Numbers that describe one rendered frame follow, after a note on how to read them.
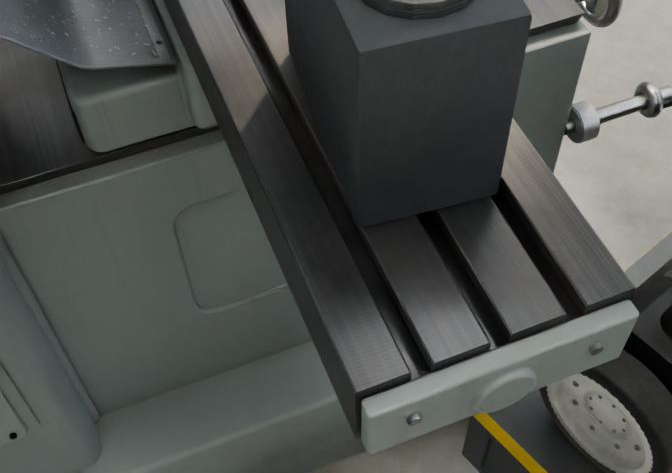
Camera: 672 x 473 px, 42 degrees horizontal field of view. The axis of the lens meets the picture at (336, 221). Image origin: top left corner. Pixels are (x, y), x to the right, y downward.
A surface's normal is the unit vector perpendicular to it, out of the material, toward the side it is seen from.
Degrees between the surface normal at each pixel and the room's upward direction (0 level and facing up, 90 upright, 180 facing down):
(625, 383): 2
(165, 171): 90
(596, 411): 90
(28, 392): 88
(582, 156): 0
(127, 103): 90
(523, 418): 0
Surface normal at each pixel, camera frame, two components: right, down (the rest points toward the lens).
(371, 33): -0.02, -0.61
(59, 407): 0.74, 0.51
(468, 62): 0.29, 0.76
